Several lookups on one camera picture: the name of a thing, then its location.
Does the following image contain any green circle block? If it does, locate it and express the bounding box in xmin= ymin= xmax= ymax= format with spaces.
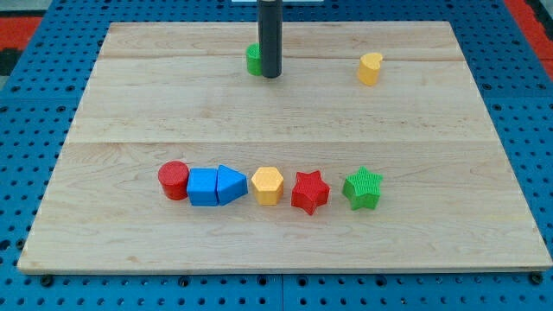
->
xmin=245 ymin=42 xmax=262 ymax=76

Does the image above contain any yellow hexagon block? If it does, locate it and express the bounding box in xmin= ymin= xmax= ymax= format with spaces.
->
xmin=251 ymin=167 xmax=284 ymax=206

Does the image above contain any red circle block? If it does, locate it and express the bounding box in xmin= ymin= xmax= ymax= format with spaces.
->
xmin=157 ymin=161 xmax=189 ymax=200

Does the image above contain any red star block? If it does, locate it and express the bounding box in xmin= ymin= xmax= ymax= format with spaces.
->
xmin=290 ymin=170 xmax=330 ymax=216

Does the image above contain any blue triangle block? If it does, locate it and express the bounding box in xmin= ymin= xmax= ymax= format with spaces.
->
xmin=216 ymin=165 xmax=248 ymax=206

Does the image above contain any blue square block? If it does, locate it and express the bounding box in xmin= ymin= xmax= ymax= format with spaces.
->
xmin=187 ymin=168 xmax=219 ymax=206

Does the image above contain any green star block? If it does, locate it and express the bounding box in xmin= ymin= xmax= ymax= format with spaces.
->
xmin=342 ymin=166 xmax=383 ymax=211

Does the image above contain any yellow heart block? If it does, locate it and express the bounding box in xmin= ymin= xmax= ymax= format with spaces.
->
xmin=357 ymin=53 xmax=384 ymax=86

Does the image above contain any wooden board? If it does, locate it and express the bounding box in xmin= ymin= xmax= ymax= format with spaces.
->
xmin=17 ymin=22 xmax=552 ymax=275

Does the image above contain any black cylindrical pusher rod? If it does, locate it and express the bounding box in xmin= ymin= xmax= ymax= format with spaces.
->
xmin=257 ymin=0 xmax=283 ymax=79

